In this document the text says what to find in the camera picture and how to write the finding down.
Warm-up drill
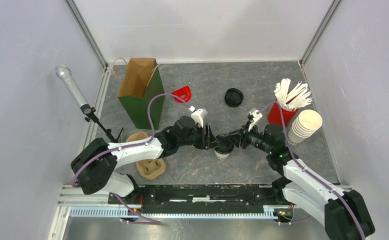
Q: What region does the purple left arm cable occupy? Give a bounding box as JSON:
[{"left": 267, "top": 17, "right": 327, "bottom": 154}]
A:
[{"left": 70, "top": 93, "right": 192, "bottom": 188}]

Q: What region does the silver microphone on stand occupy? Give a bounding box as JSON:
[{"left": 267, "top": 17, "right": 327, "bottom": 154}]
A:
[{"left": 55, "top": 64, "right": 118, "bottom": 143}]

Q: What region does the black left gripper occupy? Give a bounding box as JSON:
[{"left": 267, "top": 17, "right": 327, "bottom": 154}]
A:
[{"left": 178, "top": 123, "right": 221, "bottom": 150}]

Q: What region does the white paper coffee cup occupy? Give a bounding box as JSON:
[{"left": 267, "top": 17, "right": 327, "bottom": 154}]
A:
[{"left": 214, "top": 149, "right": 231, "bottom": 160}]

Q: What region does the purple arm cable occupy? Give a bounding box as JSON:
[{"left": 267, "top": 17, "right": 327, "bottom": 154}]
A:
[
  {"left": 259, "top": 100, "right": 368, "bottom": 240},
  {"left": 70, "top": 93, "right": 192, "bottom": 188}
]

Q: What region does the red plastic cup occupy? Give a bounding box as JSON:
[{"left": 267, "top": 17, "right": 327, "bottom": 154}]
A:
[{"left": 267, "top": 99, "right": 299, "bottom": 127}]

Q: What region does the red plastic ring tool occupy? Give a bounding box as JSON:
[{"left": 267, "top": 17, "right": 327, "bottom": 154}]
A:
[{"left": 172, "top": 85, "right": 192, "bottom": 103}]

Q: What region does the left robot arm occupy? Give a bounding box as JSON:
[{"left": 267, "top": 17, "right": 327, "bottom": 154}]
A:
[{"left": 70, "top": 116, "right": 221, "bottom": 204}]

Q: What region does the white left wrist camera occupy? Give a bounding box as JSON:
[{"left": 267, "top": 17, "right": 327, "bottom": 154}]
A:
[{"left": 189, "top": 106, "right": 208, "bottom": 128}]

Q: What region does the stack of black lids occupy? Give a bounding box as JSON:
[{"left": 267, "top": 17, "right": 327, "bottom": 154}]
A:
[{"left": 224, "top": 88, "right": 244, "bottom": 108}]

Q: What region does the black coffee cup lid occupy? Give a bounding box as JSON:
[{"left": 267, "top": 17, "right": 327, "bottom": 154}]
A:
[{"left": 214, "top": 134, "right": 235, "bottom": 152}]

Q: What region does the green paper bag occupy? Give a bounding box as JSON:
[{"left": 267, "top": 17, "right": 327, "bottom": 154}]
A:
[{"left": 117, "top": 57, "right": 165, "bottom": 130}]

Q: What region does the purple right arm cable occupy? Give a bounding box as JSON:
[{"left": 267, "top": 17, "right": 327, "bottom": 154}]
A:
[{"left": 259, "top": 100, "right": 368, "bottom": 240}]

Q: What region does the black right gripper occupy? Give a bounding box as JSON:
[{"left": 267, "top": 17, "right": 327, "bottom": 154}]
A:
[{"left": 224, "top": 120, "right": 272, "bottom": 154}]

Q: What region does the brown cardboard cup carrier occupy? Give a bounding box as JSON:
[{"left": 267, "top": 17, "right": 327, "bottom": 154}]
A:
[{"left": 126, "top": 131, "right": 166, "bottom": 180}]

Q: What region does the stack of white paper cups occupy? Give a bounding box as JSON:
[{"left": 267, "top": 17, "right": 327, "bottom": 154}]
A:
[{"left": 287, "top": 109, "right": 323, "bottom": 145}]

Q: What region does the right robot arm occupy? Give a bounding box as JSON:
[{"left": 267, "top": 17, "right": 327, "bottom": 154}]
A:
[{"left": 226, "top": 124, "right": 376, "bottom": 240}]

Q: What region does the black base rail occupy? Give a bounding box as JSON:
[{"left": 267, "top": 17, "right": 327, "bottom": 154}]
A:
[{"left": 138, "top": 183, "right": 282, "bottom": 216}]

